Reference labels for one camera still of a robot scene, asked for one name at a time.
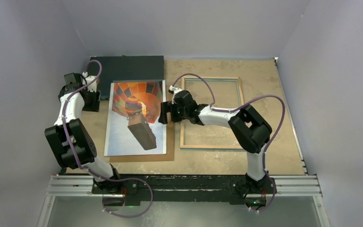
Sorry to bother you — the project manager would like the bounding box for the blue wooden picture frame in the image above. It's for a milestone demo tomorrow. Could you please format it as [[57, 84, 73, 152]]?
[[180, 76, 244, 150]]

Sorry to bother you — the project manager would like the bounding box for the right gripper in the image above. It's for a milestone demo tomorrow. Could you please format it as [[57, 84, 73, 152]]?
[[159, 101, 189, 125]]

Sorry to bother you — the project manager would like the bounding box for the dark blue flat box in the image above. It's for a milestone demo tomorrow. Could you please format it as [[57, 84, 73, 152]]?
[[90, 55, 164, 98]]

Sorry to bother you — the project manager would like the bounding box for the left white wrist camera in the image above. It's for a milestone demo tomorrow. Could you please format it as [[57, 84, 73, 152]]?
[[82, 72, 100, 92]]

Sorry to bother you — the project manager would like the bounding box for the hot air balloon photo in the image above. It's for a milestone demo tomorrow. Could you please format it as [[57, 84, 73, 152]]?
[[104, 80, 168, 157]]

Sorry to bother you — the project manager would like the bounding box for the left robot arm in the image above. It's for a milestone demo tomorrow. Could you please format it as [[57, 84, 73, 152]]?
[[44, 73, 122, 193]]

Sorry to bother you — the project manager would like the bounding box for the black aluminium mounting rail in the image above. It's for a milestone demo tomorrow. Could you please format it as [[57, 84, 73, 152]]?
[[47, 174, 322, 206]]

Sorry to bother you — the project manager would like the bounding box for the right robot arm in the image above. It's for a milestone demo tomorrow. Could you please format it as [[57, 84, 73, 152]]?
[[158, 88, 272, 192]]

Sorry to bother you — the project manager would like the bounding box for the brown backing board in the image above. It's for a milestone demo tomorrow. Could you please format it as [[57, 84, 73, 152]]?
[[109, 84, 175, 163]]

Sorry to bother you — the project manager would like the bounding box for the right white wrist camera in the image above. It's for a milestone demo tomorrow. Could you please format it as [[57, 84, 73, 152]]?
[[168, 85, 182, 104]]

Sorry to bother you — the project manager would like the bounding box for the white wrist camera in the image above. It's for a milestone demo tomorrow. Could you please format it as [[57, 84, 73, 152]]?
[[168, 85, 182, 104], [82, 72, 100, 92]]

